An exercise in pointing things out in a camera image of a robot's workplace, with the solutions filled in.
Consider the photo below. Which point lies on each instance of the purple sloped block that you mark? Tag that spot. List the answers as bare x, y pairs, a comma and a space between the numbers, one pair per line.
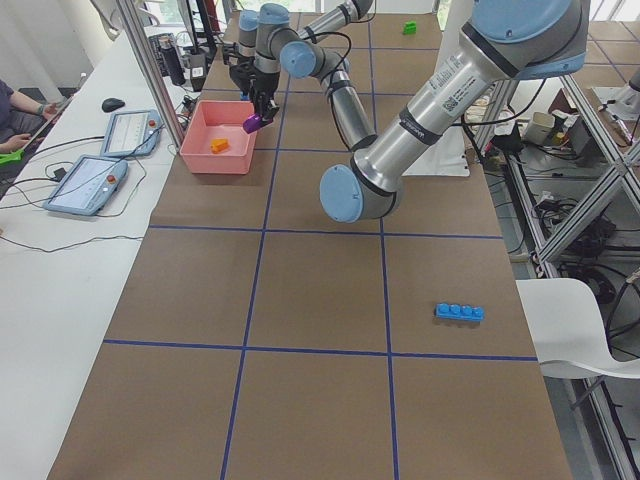
252, 124

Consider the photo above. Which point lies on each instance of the orange sloped block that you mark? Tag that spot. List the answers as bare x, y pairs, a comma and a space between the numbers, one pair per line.
219, 145

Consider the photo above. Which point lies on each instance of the green block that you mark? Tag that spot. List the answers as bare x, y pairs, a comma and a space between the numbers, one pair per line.
409, 28

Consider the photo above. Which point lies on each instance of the long blue four-stud block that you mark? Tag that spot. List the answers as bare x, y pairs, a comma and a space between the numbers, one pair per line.
459, 312

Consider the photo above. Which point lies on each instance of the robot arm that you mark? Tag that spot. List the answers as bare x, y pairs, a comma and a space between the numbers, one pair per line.
502, 40
267, 45

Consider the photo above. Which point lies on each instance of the pink plastic box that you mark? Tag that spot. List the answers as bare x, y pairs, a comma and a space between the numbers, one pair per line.
218, 119

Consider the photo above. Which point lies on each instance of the black bottle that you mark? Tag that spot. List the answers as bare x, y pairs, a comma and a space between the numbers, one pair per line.
172, 61

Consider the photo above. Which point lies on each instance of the far blue teach pendant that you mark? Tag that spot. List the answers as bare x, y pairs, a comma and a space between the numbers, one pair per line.
131, 133

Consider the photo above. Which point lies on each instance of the blue teach pendant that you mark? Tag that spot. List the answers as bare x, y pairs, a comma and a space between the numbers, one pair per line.
87, 186
131, 133

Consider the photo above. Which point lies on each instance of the black computer mouse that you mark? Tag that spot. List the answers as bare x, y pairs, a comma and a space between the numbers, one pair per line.
112, 104

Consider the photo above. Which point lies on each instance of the near blue teach pendant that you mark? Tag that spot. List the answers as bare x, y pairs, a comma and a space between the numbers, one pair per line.
87, 186

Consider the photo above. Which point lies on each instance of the seated person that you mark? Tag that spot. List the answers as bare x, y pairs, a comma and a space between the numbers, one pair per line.
21, 117

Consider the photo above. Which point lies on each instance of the white side desk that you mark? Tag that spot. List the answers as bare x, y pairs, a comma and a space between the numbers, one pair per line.
62, 275

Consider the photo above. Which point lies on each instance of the white chair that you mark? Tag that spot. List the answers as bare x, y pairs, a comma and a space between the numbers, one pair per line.
568, 333

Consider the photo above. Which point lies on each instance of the aluminium frame post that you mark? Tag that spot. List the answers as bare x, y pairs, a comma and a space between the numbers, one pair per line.
143, 53

